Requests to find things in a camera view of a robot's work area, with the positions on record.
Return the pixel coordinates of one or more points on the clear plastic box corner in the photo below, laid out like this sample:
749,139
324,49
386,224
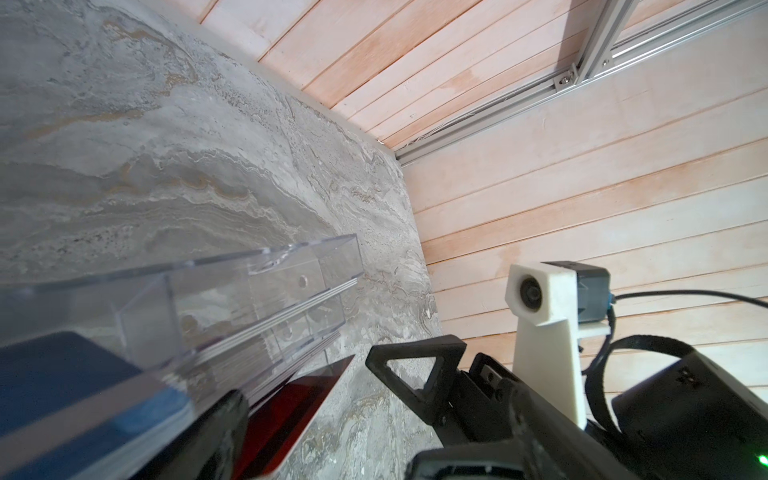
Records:
250,321

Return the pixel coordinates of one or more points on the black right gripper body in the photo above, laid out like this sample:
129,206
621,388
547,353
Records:
491,404

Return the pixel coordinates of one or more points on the blue credit card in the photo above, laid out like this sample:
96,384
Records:
71,409

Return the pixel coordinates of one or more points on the red credit card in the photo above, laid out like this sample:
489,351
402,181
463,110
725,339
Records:
275,429

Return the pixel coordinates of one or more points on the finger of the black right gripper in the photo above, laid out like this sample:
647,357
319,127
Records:
419,373
496,460

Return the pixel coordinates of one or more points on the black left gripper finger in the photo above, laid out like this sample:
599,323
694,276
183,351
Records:
209,448

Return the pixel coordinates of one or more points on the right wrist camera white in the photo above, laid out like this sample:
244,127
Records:
557,304

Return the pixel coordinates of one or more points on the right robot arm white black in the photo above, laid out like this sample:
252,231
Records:
691,420

